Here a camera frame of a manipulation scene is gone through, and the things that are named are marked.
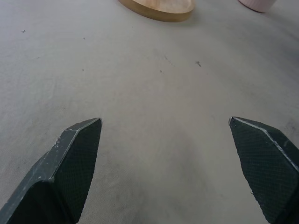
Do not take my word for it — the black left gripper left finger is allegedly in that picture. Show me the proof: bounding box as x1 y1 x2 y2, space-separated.
0 117 103 224

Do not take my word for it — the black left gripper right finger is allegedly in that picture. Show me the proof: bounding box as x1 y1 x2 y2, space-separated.
228 116 299 224

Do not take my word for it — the round wooden board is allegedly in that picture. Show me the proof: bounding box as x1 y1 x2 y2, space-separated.
116 0 195 23

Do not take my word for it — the pink ribbed cup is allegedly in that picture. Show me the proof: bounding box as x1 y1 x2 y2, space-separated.
237 0 276 13

